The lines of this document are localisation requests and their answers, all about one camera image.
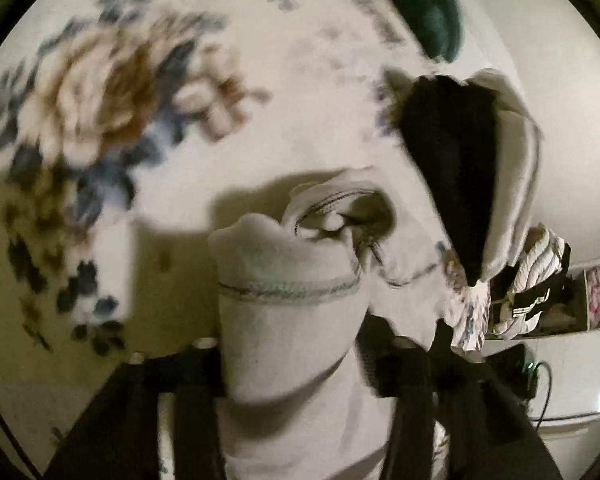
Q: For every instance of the white wardrobe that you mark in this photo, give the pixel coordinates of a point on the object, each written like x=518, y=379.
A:
x=570, y=360

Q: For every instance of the dark green pillow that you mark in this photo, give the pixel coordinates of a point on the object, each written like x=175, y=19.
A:
x=425, y=5

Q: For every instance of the white sock with grey seam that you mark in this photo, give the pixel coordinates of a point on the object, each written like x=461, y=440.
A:
x=290, y=320

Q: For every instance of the black striped garment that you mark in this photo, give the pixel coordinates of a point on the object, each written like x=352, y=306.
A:
x=555, y=290

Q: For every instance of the floral blanket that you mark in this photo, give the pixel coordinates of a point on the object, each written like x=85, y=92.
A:
x=280, y=85

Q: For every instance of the grey folded garment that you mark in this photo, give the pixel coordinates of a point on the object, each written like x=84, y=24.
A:
x=510, y=160

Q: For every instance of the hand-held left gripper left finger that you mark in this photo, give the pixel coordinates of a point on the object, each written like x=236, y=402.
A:
x=190, y=375

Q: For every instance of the black folded garment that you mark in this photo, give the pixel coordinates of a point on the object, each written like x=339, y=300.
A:
x=450, y=160

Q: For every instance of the pile of clothes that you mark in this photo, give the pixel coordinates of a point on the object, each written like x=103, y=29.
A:
x=535, y=255

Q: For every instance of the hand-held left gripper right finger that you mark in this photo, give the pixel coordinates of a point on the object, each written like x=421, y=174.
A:
x=400, y=365

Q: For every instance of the white folded garment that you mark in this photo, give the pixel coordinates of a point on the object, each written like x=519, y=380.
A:
x=536, y=160

